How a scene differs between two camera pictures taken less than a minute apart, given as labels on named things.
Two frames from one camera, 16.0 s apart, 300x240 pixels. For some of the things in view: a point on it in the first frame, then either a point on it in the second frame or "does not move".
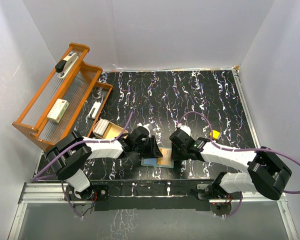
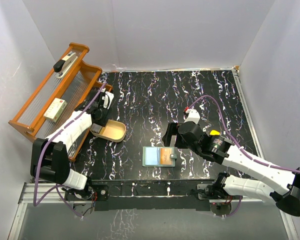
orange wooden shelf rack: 70,100 does not move
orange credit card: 165,159 does not move
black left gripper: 155,152 -> 102,121
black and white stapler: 64,67 does not move
